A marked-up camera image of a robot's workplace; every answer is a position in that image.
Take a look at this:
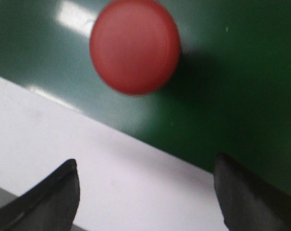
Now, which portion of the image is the red mushroom button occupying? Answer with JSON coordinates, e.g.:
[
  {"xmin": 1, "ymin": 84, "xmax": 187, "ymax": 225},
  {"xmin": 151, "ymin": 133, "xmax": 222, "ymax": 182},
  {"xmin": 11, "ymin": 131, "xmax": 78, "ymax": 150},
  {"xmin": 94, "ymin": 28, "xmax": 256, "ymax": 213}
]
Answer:
[{"xmin": 89, "ymin": 0, "xmax": 180, "ymax": 95}]

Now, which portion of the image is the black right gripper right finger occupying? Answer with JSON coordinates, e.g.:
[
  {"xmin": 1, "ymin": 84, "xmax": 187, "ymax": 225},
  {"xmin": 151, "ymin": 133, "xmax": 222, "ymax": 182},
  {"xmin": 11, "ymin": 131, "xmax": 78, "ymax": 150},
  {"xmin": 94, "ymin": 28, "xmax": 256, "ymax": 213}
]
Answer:
[{"xmin": 213, "ymin": 154, "xmax": 291, "ymax": 231}]

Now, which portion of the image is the green conveyor belt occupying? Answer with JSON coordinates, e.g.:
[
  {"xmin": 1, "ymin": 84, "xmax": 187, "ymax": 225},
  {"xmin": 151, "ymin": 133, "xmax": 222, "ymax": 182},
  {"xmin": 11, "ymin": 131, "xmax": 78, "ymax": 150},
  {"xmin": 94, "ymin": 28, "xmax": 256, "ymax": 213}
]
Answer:
[{"xmin": 0, "ymin": 0, "xmax": 291, "ymax": 195}]

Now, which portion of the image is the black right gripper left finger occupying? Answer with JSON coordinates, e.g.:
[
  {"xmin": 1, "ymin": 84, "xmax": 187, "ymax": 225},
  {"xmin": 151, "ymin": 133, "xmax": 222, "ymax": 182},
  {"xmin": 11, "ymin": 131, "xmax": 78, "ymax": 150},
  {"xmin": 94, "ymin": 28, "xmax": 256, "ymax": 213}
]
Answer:
[{"xmin": 0, "ymin": 159, "xmax": 80, "ymax": 231}]

